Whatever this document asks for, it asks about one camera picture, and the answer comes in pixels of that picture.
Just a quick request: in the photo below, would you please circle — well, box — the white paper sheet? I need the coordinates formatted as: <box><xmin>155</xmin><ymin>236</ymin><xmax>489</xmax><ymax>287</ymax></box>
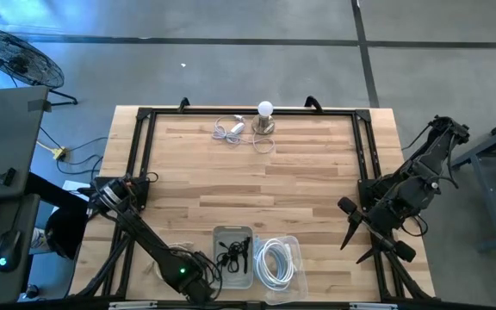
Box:
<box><xmin>61</xmin><ymin>179</ymin><xmax>90</xmax><ymax>202</ymax></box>

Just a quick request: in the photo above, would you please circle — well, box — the yellow power cord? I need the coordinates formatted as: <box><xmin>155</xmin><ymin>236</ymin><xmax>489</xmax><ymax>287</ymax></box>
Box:
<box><xmin>36</xmin><ymin>139</ymin><xmax>67</xmax><ymax>161</ymax></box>

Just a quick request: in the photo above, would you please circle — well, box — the left clear plastic container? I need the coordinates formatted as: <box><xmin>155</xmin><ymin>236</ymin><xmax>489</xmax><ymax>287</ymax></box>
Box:
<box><xmin>211</xmin><ymin>225</ymin><xmax>256</xmax><ymax>290</ymax></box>

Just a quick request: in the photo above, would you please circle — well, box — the black aluminium frame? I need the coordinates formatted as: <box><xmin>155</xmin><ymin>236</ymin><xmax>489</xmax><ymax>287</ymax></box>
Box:
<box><xmin>69</xmin><ymin>106</ymin><xmax>437</xmax><ymax>302</ymax></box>

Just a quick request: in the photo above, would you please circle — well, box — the black floor cable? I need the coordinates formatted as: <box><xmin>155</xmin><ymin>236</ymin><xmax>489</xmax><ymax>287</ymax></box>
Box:
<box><xmin>40</xmin><ymin>127</ymin><xmax>109</xmax><ymax>176</ymax></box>

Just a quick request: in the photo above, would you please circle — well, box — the white adapter with grey cable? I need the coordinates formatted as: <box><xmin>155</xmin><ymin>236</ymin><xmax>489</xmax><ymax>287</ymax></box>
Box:
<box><xmin>211</xmin><ymin>114</ymin><xmax>276</xmax><ymax>155</ymax></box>

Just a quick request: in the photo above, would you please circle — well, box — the thick black USB cable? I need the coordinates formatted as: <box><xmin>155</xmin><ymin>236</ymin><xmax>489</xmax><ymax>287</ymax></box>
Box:
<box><xmin>242</xmin><ymin>236</ymin><xmax>252</xmax><ymax>275</ymax></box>

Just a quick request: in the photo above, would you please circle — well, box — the blue-grey metal table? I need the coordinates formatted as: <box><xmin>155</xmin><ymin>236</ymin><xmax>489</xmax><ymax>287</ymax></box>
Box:
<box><xmin>447</xmin><ymin>109</ymin><xmax>496</xmax><ymax>255</ymax></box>

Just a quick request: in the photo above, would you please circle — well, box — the small black desk clamp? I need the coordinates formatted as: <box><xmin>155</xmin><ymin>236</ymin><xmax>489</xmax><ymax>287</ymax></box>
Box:
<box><xmin>0</xmin><ymin>167</ymin><xmax>18</xmax><ymax>187</ymax></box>

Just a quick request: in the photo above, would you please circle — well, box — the black floor fan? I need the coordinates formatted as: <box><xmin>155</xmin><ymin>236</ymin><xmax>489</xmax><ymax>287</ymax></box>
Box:
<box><xmin>0</xmin><ymin>27</ymin><xmax>79</xmax><ymax>107</ymax></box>

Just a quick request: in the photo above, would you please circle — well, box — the clear plastic bin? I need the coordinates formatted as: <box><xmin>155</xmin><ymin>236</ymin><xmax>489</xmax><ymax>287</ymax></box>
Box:
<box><xmin>251</xmin><ymin>234</ymin><xmax>309</xmax><ymax>306</ymax></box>

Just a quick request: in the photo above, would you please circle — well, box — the grey tape strip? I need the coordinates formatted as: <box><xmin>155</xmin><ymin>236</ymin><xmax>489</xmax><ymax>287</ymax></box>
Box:
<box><xmin>27</xmin><ymin>98</ymin><xmax>53</xmax><ymax>114</ymax></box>

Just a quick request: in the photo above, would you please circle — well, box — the grey desk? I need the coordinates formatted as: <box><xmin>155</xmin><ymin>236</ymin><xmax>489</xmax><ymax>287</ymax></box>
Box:
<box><xmin>0</xmin><ymin>84</ymin><xmax>50</xmax><ymax>202</ymax></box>

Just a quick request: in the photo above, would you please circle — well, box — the white cable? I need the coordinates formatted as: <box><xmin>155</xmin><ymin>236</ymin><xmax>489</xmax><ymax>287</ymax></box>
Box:
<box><xmin>254</xmin><ymin>239</ymin><xmax>296</xmax><ymax>292</ymax></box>

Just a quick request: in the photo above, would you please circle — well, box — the silver aluminium bar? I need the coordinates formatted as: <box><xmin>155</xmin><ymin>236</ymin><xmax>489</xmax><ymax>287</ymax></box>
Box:
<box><xmin>349</xmin><ymin>302</ymin><xmax>400</xmax><ymax>310</ymax></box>
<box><xmin>108</xmin><ymin>301</ymin><xmax>158</xmax><ymax>310</ymax></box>

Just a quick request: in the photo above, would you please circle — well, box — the white bulb table lamp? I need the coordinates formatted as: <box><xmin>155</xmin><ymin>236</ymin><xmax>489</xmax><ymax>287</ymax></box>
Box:
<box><xmin>251</xmin><ymin>100</ymin><xmax>276</xmax><ymax>136</ymax></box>

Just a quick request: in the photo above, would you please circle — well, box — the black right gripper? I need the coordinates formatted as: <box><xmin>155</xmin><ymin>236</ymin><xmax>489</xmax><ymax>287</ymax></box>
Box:
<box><xmin>338</xmin><ymin>196</ymin><xmax>417</xmax><ymax>264</ymax></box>

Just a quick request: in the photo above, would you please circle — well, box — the black office chair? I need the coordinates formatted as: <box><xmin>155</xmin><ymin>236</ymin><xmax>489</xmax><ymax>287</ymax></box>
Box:
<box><xmin>26</xmin><ymin>171</ymin><xmax>90</xmax><ymax>261</ymax></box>

